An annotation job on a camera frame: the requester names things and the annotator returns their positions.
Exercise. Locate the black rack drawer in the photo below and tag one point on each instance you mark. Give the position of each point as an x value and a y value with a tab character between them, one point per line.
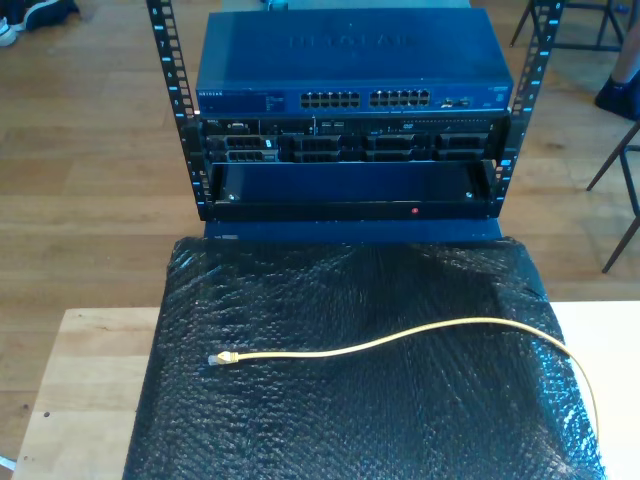
350	190

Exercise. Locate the person's foot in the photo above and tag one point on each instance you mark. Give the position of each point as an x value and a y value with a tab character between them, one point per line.
6	32
50	12

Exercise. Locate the black metal stool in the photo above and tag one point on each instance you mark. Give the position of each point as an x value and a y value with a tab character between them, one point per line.
590	47

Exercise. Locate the blue network switch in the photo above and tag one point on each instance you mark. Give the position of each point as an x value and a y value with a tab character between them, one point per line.
350	60

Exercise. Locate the blue rack base panel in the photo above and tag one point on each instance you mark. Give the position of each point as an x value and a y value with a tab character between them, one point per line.
350	232

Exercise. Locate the person's leg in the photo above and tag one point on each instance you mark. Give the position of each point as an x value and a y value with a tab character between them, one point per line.
625	95

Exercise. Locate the black rack frame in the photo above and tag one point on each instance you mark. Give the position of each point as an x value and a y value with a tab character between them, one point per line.
170	60

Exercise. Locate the dark legged chair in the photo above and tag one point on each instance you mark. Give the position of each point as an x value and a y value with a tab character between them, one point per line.
627	172

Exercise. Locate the black bubble wrap mat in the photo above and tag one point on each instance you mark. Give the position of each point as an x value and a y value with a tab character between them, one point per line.
350	410

